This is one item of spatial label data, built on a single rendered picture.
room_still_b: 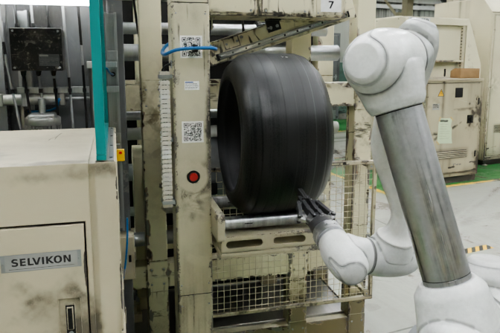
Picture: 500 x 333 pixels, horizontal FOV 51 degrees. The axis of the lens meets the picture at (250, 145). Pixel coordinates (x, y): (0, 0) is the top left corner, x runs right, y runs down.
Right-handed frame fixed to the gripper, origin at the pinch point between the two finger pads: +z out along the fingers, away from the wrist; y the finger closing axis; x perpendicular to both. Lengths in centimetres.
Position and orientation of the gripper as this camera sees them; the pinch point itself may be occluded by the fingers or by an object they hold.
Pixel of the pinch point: (302, 197)
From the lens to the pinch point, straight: 173.9
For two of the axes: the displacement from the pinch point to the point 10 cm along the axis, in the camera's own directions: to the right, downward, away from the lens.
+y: -9.7, 0.4, -2.5
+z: -2.4, -4.1, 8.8
